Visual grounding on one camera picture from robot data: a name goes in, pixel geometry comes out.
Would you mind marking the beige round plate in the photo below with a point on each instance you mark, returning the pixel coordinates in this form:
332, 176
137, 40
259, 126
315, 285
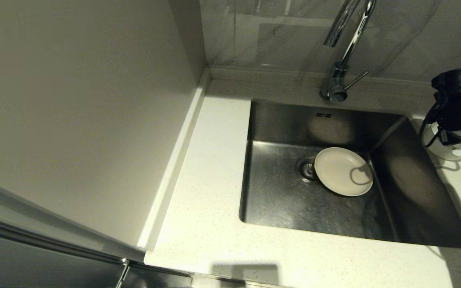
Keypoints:
338, 172

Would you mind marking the stainless steel sink basin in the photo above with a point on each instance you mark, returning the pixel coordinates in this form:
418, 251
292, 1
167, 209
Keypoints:
278, 200

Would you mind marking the chrome kitchen faucet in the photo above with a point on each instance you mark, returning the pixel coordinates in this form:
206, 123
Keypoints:
336, 86

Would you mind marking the round metal drain strainer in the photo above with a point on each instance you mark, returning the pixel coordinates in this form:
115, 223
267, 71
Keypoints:
305, 168

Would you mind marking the grey under-counter cabinet front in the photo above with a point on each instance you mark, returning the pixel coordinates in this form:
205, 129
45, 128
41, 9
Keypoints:
154, 278

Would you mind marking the beige tall cabinet side panel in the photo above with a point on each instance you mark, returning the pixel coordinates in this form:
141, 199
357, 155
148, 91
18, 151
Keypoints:
74, 120

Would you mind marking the grey tall cabinet door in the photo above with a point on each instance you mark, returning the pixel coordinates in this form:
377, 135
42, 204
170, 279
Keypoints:
34, 268

